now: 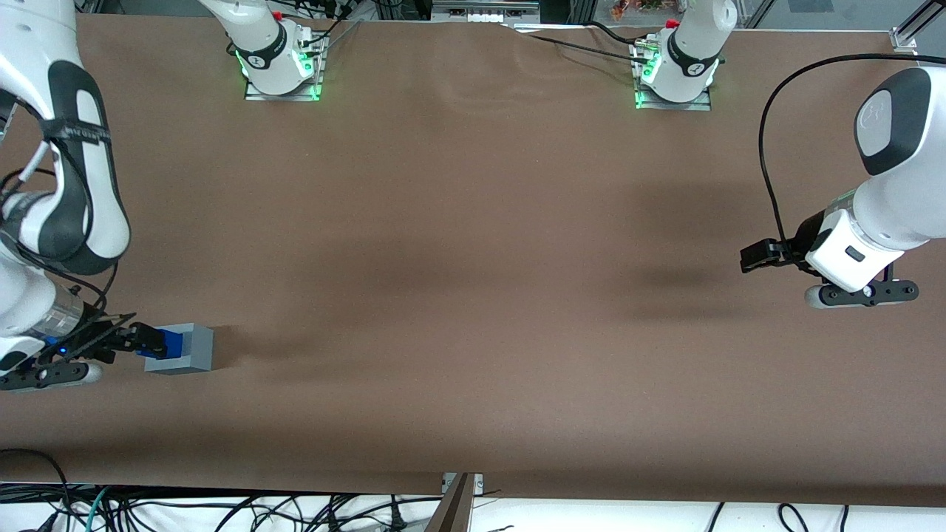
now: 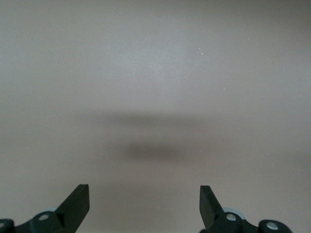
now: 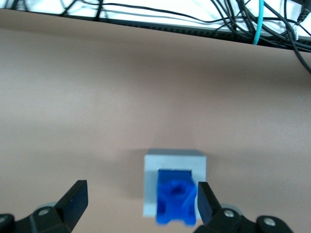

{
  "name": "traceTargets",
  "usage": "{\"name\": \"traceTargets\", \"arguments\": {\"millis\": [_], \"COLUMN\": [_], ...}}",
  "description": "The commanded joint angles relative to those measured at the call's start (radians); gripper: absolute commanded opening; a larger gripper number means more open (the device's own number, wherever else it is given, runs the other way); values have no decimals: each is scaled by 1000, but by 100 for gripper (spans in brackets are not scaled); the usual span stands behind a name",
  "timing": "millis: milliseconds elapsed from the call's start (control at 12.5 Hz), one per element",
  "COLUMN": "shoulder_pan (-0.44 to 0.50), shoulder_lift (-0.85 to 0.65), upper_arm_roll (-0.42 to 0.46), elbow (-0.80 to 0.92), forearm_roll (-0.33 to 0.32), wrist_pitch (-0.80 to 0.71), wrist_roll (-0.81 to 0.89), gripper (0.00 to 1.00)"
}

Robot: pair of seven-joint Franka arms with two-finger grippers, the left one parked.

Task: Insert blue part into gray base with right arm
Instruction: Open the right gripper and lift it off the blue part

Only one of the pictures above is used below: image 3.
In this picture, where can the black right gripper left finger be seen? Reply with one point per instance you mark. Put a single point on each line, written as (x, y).
(73, 206)

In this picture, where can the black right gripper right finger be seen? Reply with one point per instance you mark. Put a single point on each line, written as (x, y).
(206, 206)

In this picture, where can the brown table cover sheet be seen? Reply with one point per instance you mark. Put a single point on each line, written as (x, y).
(121, 97)

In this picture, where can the blue plastic part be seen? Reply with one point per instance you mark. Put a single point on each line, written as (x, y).
(176, 199)

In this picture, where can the gray cube base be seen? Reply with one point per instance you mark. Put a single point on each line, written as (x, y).
(151, 184)

